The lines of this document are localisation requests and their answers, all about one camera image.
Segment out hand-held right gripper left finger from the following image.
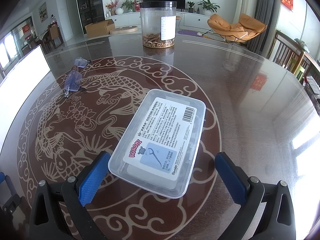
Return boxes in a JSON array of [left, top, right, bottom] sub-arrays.
[[30, 151, 112, 240]]

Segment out cardboard box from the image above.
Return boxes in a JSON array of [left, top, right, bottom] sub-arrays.
[[84, 19, 116, 38]]

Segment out green potted plant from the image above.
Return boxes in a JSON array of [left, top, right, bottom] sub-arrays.
[[121, 0, 137, 13]]

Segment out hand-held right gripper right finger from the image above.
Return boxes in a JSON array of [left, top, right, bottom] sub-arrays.
[[215, 152, 297, 240]]

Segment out wooden chair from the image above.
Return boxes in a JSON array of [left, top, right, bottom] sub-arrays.
[[272, 29, 306, 73]]

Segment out framed wall painting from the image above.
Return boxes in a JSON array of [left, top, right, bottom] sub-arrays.
[[38, 2, 48, 23]]

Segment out clear blue eyeglasses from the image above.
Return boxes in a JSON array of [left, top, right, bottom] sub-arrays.
[[64, 57, 88, 98]]

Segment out dark glass display cabinet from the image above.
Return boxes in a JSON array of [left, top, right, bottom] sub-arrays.
[[75, 0, 105, 35]]

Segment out large leafy potted plant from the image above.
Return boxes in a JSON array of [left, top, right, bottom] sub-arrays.
[[197, 0, 221, 16]]

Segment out red flower arrangement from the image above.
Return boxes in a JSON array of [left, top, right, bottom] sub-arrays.
[[105, 0, 121, 16]]

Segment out round beige cushion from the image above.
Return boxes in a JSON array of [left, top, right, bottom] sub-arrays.
[[110, 25, 139, 36]]

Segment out clear jar with black lid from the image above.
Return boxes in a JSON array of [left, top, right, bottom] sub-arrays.
[[139, 1, 178, 48]]

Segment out white door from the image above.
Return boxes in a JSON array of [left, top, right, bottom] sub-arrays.
[[65, 0, 83, 38]]

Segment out brown dining chair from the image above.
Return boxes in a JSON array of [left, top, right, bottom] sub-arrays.
[[48, 26, 63, 50]]

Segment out purple floor mat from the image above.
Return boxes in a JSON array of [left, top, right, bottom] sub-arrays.
[[177, 29, 203, 37]]

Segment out clear plastic floss box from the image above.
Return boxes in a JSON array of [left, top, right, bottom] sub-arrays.
[[108, 88, 207, 199]]

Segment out orange lounge chair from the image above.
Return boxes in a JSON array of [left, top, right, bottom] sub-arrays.
[[207, 13, 268, 46]]

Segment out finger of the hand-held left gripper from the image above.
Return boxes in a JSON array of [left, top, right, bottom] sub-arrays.
[[0, 172, 16, 199]]

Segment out white television cabinet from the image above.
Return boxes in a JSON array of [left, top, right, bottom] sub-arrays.
[[105, 11, 213, 31]]

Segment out grey curtain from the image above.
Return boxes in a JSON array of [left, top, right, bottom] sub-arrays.
[[255, 0, 283, 53]]

